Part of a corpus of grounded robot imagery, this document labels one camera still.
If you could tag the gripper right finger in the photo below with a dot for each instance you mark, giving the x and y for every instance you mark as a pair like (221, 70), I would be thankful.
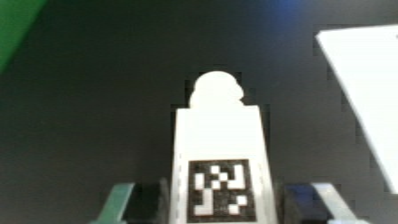
(313, 205)

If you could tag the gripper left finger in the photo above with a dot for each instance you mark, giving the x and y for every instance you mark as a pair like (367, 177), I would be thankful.
(136, 205)

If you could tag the white table leg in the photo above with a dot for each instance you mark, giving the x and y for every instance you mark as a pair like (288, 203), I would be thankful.
(221, 190)

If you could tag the white marker sheet with tags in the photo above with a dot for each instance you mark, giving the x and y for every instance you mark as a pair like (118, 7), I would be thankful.
(361, 52)

